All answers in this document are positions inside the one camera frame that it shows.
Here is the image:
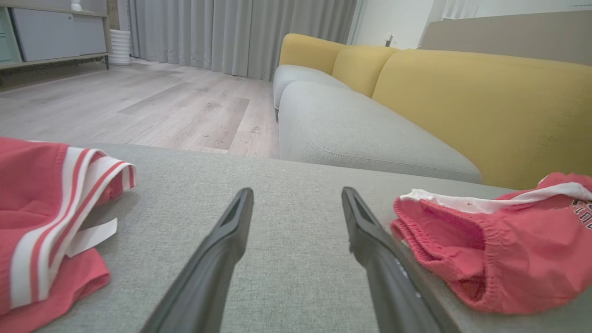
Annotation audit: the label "medium yellow sofa backrest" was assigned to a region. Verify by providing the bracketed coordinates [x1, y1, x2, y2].
[332, 45, 401, 98]

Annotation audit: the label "grey sofa back cushion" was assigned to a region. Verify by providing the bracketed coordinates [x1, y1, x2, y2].
[277, 81, 482, 183]

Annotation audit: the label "small grey sofa seat cushion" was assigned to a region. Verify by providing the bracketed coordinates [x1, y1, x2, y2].
[273, 64, 352, 109]

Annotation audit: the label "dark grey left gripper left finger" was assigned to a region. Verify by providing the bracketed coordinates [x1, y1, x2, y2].
[139, 187, 255, 333]

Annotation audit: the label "grey pleated curtain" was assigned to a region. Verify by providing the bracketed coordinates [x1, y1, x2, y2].
[127, 0, 359, 81]

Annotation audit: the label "beige upholstered panel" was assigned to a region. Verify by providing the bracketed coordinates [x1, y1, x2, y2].
[420, 10, 592, 66]

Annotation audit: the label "red white basketball jersey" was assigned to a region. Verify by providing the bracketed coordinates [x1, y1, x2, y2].
[0, 136, 138, 333]

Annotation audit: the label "grey wooden sideboard cabinet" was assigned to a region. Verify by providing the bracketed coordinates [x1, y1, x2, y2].
[0, 0, 111, 83]

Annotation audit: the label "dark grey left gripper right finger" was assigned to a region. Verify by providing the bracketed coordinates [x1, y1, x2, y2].
[341, 186, 463, 333]

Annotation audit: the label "red basketball shorts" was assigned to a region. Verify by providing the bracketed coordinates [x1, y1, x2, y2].
[391, 172, 592, 315]

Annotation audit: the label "white ribbed cylinder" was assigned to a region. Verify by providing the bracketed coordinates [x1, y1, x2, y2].
[109, 29, 132, 66]

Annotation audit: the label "rounded yellow end backrest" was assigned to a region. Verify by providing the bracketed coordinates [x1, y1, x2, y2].
[279, 33, 346, 75]

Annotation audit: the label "wide yellow sofa backrest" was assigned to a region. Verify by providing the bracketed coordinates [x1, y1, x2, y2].
[372, 49, 592, 191]

